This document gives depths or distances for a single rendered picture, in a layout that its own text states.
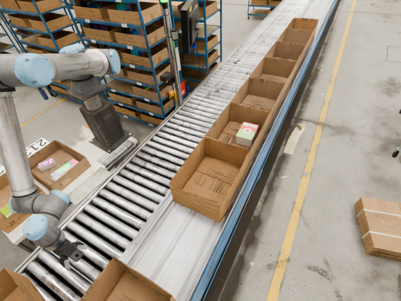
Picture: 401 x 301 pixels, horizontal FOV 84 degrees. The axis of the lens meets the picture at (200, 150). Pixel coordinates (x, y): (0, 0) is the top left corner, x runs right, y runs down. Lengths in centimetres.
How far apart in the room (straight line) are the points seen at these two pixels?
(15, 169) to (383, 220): 252
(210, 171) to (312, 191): 140
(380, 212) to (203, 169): 165
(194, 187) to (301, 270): 120
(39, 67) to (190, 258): 100
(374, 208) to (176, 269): 186
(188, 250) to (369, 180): 217
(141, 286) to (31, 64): 97
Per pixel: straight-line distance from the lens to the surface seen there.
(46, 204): 119
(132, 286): 116
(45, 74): 106
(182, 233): 120
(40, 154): 207
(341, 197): 260
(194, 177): 136
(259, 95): 200
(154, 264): 117
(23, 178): 122
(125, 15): 245
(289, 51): 265
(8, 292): 159
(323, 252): 225
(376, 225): 241
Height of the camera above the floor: 197
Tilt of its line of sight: 46 degrees down
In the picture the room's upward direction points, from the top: 6 degrees counter-clockwise
